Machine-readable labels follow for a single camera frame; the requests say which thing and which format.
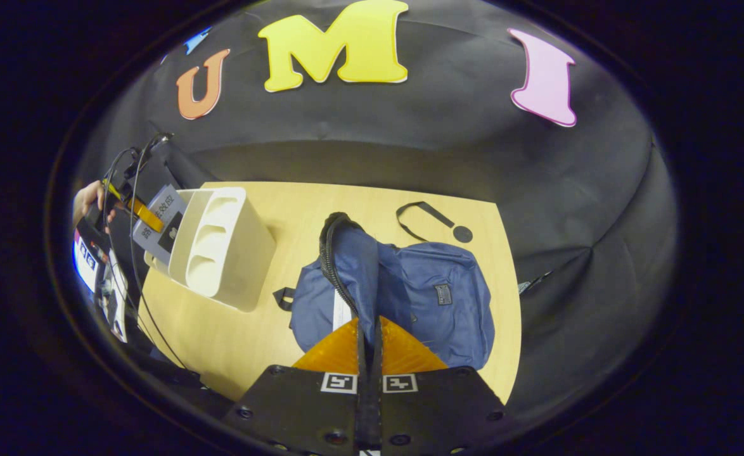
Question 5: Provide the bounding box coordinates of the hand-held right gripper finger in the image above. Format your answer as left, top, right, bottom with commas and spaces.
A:
370, 317, 515, 455
223, 317, 371, 455

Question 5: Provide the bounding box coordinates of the black backdrop cloth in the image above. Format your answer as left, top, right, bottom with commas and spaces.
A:
71, 0, 680, 412

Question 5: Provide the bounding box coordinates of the grey blue-edged book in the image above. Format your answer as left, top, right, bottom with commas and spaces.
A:
132, 184, 188, 267

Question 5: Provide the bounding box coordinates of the cream plastic bookshelf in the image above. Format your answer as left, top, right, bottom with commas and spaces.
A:
144, 187, 276, 312

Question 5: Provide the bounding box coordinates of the blue schoolbag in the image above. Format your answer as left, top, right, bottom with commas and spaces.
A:
274, 201, 496, 371

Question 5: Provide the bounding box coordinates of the white triangle-patterned book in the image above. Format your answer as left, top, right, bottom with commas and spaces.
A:
333, 288, 354, 333

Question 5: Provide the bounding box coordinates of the printed white banner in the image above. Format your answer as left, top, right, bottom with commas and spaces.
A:
73, 229, 129, 344

